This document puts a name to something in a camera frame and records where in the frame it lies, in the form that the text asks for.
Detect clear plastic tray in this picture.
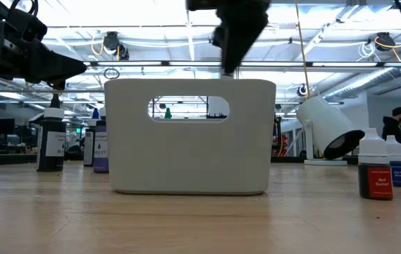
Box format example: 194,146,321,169
104,78,277,195

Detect dark computer monitor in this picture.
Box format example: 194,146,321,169
0,118,16,135

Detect yellow power cable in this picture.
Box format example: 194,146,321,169
294,0,311,99

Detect small red-label dropper bottle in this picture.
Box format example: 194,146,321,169
357,127,395,201

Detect small blue-label dropper bottle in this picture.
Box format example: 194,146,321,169
385,135,401,188

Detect white cylindrical spot lamp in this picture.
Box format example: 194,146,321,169
295,95,366,167

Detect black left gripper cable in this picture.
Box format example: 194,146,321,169
8,0,39,17

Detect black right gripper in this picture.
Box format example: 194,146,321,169
185,0,271,74

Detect person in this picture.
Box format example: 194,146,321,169
381,107,401,158

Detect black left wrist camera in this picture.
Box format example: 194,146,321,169
8,8,48,42

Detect black metal table frame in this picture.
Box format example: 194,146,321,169
0,153,401,167

